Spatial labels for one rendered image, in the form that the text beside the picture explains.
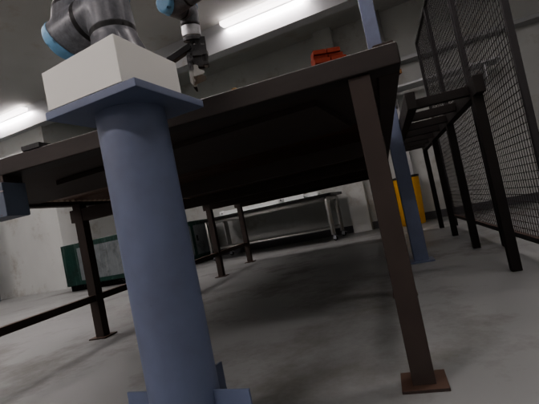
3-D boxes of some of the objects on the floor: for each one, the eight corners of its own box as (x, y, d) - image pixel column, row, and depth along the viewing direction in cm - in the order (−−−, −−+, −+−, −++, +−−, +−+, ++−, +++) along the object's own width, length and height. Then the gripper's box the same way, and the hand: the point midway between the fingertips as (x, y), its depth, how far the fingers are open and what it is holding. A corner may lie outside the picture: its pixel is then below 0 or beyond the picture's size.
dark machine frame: (528, 272, 205) (482, 72, 209) (446, 284, 216) (403, 93, 219) (443, 227, 492) (425, 143, 496) (410, 233, 502) (392, 151, 506)
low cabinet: (148, 268, 833) (142, 232, 836) (220, 256, 765) (212, 217, 767) (66, 292, 655) (58, 247, 658) (151, 280, 587) (141, 228, 590)
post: (435, 260, 288) (362, -69, 297) (410, 264, 293) (339, -60, 302) (432, 257, 305) (364, -55, 314) (408, 260, 309) (342, -47, 318)
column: (225, 518, 76) (136, 60, 79) (76, 502, 91) (6, 115, 94) (293, 412, 111) (230, 98, 114) (178, 413, 126) (124, 134, 129)
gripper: (202, 29, 156) (210, 82, 159) (206, 43, 176) (212, 90, 178) (180, 31, 156) (187, 85, 158) (186, 45, 175) (192, 93, 178)
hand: (193, 89), depth 168 cm, fingers open, 14 cm apart
